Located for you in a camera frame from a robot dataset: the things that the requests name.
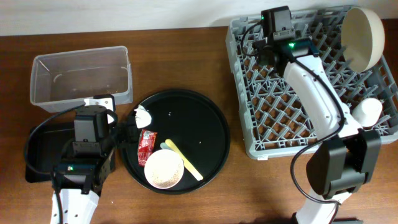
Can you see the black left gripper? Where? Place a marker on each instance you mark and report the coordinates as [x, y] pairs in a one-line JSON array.
[[125, 137]]

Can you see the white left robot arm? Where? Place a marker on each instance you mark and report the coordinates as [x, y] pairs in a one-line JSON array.
[[88, 159]]

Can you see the clear plastic bin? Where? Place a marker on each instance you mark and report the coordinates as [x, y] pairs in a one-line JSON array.
[[63, 80]]

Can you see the pink bowl with rice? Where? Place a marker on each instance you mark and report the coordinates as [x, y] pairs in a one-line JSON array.
[[164, 169]]

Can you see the round black tray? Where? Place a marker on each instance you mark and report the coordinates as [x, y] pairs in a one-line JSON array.
[[196, 126]]

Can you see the crumpled white tissue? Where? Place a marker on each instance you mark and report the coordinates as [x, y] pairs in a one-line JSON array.
[[142, 117]]

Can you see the yellow spatula utensil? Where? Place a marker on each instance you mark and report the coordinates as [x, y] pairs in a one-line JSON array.
[[187, 164]]

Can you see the black rectangular tray bin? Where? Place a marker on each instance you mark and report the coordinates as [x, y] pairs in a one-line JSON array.
[[46, 148]]

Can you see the beige bowl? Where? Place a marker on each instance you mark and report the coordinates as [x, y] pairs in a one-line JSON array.
[[363, 36]]

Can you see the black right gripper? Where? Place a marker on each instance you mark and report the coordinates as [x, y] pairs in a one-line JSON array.
[[261, 45]]

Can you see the red snack wrapper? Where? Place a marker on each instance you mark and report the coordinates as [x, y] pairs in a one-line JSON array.
[[146, 146]]

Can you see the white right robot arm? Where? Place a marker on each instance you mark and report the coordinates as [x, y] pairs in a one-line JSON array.
[[347, 154]]

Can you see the white cup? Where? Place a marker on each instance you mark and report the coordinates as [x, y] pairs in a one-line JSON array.
[[367, 112]]

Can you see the grey dishwasher rack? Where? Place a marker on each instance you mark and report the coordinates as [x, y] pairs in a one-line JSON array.
[[273, 120]]

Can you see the mint green spatula utensil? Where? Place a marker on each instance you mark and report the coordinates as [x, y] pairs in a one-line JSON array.
[[164, 146]]

